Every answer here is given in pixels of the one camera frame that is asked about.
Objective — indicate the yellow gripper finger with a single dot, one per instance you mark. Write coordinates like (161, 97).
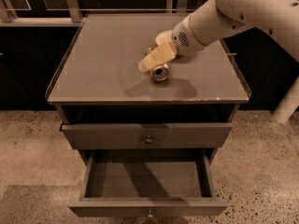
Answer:
(164, 53)

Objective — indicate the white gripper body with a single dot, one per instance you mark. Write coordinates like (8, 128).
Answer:
(181, 41)

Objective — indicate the orange soda can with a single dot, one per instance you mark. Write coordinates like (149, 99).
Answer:
(159, 72)

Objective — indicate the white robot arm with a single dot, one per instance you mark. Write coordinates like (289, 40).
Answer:
(217, 19)

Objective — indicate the grey drawer cabinet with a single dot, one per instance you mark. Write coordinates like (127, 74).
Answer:
(99, 82)

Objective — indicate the round top drawer knob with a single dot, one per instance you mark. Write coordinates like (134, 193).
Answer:
(148, 139)

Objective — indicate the grey top drawer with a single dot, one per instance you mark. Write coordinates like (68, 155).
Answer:
(133, 135)

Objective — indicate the open grey middle drawer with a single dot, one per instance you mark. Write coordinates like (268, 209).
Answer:
(129, 183)

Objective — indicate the white paper bowl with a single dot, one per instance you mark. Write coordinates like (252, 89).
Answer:
(164, 37)

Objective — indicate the metal window railing frame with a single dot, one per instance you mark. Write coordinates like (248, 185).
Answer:
(33, 13)

